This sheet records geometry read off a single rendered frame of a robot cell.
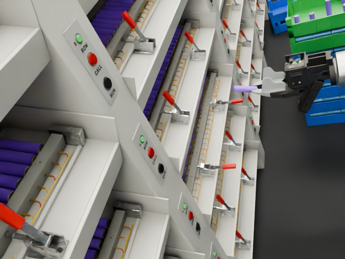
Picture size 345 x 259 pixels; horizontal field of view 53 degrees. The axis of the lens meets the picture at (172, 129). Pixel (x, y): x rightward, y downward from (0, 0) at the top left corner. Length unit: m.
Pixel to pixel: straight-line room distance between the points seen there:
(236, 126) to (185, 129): 0.56
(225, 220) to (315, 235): 0.43
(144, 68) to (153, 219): 0.28
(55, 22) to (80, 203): 0.23
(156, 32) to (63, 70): 0.35
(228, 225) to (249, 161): 0.46
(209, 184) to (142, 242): 0.34
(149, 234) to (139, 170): 0.13
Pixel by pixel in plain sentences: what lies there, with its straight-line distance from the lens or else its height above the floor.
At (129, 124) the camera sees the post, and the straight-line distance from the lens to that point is 0.56.
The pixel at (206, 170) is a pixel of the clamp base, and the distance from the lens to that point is 0.93.
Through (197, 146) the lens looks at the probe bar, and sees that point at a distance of 0.98.
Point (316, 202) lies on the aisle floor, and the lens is 1.47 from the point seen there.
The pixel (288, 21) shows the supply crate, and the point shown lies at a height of 0.55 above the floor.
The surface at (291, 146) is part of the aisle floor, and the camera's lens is 1.67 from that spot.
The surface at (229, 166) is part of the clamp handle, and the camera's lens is 0.91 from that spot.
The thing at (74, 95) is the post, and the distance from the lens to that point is 0.50.
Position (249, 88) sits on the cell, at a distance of 1.00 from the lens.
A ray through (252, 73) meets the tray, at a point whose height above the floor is 0.16.
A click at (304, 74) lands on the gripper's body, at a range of 0.94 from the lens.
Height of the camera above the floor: 1.21
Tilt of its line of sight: 37 degrees down
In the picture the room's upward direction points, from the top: 28 degrees counter-clockwise
